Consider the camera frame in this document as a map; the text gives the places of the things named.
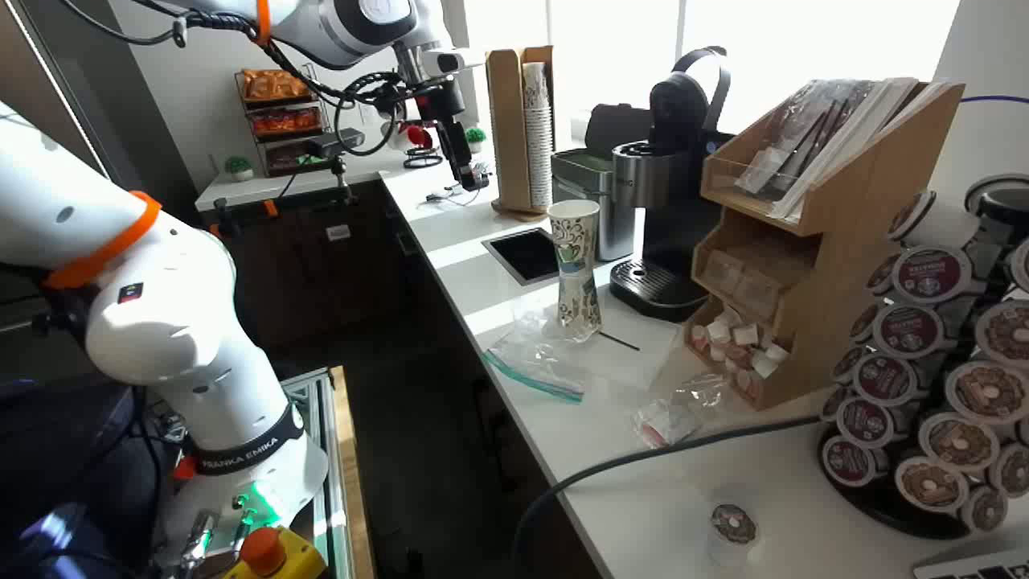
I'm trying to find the black silver coffee machine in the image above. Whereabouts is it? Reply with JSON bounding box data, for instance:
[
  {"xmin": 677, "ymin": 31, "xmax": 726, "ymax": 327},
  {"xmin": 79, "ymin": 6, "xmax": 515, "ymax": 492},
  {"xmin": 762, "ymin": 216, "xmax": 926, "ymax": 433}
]
[{"xmin": 584, "ymin": 44, "xmax": 730, "ymax": 320}]

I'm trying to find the small plastic packet bag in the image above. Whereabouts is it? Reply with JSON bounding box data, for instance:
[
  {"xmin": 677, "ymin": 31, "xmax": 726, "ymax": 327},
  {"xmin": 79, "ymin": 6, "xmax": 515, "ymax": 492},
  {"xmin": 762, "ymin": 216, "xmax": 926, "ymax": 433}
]
[{"xmin": 633, "ymin": 373, "xmax": 726, "ymax": 446}]

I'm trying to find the stack of paper cups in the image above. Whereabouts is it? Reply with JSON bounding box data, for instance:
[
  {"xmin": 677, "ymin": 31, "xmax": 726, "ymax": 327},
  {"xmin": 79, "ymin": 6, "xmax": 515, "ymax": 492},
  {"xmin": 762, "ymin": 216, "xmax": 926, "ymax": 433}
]
[{"xmin": 521, "ymin": 62, "xmax": 550, "ymax": 211}]

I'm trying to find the wooden cup dispenser box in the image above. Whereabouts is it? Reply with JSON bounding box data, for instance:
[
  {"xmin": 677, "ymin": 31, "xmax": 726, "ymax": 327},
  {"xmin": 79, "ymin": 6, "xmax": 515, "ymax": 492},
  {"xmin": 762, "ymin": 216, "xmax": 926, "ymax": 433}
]
[{"xmin": 484, "ymin": 44, "xmax": 553, "ymax": 216}]

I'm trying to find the black stir stick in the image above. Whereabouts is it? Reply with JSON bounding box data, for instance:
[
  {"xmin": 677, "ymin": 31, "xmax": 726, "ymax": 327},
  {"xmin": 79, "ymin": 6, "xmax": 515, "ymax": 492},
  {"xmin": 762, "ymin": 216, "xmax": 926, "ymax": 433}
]
[{"xmin": 595, "ymin": 331, "xmax": 639, "ymax": 351}]

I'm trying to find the coffee pod carousel rack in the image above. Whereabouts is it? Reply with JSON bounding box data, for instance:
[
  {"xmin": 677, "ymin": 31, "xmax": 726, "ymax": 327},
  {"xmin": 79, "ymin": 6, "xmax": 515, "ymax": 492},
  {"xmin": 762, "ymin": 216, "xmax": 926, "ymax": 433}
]
[{"xmin": 817, "ymin": 174, "xmax": 1029, "ymax": 541}]

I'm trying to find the snack shelf rack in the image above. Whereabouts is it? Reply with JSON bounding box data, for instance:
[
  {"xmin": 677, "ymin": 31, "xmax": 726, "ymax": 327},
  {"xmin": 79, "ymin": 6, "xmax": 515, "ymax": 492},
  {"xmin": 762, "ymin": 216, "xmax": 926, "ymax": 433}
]
[{"xmin": 236, "ymin": 66, "xmax": 327, "ymax": 177}]

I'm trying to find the yellow emergency stop button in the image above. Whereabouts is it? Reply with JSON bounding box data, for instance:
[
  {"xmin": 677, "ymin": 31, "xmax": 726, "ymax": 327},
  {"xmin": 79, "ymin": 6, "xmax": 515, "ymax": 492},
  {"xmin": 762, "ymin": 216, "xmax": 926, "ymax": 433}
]
[{"xmin": 223, "ymin": 528, "xmax": 324, "ymax": 579}]

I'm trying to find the patterned paper cup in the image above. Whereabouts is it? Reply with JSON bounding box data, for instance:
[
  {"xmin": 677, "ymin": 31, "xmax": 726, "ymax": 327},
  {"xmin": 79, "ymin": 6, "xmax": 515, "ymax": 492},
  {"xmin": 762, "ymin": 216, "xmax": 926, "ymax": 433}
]
[
  {"xmin": 556, "ymin": 269, "xmax": 601, "ymax": 343},
  {"xmin": 550, "ymin": 200, "xmax": 601, "ymax": 277}
]

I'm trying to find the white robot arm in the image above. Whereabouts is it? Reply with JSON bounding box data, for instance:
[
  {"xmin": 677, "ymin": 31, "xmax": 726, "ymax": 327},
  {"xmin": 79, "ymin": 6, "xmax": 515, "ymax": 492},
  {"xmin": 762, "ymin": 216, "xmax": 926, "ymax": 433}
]
[{"xmin": 0, "ymin": 0, "xmax": 457, "ymax": 545}]

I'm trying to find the single coffee pod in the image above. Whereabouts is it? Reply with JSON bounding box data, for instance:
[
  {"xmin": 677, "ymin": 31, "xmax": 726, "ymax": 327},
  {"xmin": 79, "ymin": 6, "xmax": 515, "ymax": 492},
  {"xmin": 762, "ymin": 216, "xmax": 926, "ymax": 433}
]
[{"xmin": 710, "ymin": 502, "xmax": 755, "ymax": 544}]

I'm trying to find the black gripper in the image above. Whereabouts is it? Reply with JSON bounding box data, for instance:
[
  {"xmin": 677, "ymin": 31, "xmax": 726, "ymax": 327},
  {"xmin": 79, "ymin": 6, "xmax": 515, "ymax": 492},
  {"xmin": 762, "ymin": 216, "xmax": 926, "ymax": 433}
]
[{"xmin": 414, "ymin": 75, "xmax": 490, "ymax": 193}]

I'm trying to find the wooden condiment organizer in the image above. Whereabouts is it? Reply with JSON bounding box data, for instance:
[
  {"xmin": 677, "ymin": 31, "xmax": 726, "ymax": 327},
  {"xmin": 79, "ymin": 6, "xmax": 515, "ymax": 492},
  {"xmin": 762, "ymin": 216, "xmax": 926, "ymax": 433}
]
[{"xmin": 690, "ymin": 80, "xmax": 966, "ymax": 407}]

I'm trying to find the clear plastic zip bag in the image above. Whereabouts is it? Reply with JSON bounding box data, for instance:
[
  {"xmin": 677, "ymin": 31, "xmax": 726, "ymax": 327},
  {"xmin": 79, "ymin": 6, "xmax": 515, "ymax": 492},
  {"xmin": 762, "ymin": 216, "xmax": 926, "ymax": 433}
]
[{"xmin": 484, "ymin": 324, "xmax": 590, "ymax": 403}]

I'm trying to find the countertop trash chute opening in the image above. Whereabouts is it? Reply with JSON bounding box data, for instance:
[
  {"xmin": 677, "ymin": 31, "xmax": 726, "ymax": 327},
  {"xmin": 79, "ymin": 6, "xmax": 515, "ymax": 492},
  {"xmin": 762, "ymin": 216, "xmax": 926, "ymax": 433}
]
[{"xmin": 484, "ymin": 227, "xmax": 556, "ymax": 287}]

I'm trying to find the black power cable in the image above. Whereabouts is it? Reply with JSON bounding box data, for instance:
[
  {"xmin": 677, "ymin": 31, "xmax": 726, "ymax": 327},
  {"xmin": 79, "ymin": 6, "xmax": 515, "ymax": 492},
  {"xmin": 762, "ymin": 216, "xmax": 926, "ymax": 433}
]
[{"xmin": 504, "ymin": 415, "xmax": 825, "ymax": 579}]

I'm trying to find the stainless steel trash bin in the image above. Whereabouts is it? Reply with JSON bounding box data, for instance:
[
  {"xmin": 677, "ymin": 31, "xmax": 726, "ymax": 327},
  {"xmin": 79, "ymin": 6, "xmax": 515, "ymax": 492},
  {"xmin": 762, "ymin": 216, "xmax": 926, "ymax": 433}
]
[{"xmin": 553, "ymin": 149, "xmax": 633, "ymax": 259}]

